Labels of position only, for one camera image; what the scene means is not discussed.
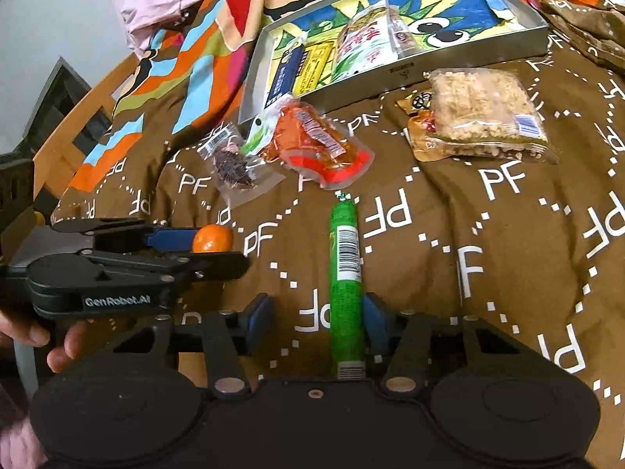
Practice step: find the person's left hand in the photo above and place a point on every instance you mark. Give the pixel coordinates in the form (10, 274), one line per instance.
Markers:
(68, 347)

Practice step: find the grey tray with cartoon print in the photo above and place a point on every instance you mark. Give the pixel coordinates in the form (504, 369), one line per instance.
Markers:
(464, 63)

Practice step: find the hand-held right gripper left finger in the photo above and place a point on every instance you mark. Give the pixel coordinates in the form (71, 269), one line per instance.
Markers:
(259, 322)

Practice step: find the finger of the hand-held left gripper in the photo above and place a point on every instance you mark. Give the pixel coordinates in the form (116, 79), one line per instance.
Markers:
(219, 264)
(166, 238)

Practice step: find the green sausage stick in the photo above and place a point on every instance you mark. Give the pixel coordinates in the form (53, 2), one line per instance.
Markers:
(346, 303)

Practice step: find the wooden bed frame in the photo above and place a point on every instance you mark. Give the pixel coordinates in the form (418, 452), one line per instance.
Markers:
(73, 141)

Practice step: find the small clear dark-red snack packet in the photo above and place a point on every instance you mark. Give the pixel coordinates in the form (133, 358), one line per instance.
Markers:
(237, 168)

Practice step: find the brown cartoon printed blanket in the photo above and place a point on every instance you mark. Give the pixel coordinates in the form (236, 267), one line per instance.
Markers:
(488, 229)

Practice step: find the tangerine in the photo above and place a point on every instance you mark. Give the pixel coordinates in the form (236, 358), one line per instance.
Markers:
(212, 239)

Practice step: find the orange-red snack packet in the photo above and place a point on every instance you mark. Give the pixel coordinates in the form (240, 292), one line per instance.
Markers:
(312, 141)

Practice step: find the dark blue snack packet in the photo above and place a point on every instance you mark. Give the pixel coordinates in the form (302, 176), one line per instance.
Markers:
(283, 78)

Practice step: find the clear rice cake packet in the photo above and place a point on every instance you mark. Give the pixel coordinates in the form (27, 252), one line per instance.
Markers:
(478, 107)

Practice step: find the green and white snack pouch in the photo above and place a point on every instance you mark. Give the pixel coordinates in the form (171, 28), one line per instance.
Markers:
(361, 44)

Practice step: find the pink bed sheet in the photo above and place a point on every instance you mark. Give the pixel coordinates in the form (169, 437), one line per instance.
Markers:
(161, 0)

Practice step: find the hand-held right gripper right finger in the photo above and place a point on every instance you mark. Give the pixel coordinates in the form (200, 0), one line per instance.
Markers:
(376, 322)

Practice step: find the brown snack packet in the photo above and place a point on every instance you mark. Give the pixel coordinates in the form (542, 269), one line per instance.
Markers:
(422, 137)

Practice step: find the yellow snack bar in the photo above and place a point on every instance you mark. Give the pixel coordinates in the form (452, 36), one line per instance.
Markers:
(315, 66)

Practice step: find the grey-framed dark doorway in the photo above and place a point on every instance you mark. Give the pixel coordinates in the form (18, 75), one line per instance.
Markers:
(63, 102)

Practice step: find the long clear pastry packet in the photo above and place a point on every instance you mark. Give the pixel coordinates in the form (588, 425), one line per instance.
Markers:
(405, 34)

